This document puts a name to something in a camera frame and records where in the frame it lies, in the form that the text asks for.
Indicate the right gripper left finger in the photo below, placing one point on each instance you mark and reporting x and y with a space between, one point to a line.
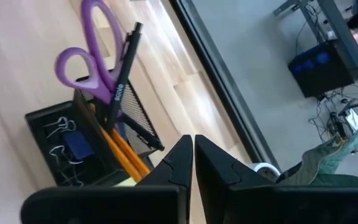
120 205

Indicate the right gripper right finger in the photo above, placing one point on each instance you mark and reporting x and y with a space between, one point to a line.
291 205

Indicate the black mesh desk organizer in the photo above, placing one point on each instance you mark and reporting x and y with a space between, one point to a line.
42 124

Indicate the purple scissors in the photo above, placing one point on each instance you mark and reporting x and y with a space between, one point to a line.
99 84

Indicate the black pen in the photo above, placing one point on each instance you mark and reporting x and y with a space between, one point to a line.
126 65

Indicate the white plant pot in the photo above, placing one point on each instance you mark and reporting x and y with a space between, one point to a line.
266 169

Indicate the black computer with blue lights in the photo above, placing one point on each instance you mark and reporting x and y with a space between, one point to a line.
322 74

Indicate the grey metal cart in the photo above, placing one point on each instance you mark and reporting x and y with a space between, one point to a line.
337 28

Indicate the black aluminium table frame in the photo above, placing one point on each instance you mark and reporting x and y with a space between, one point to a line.
216 74

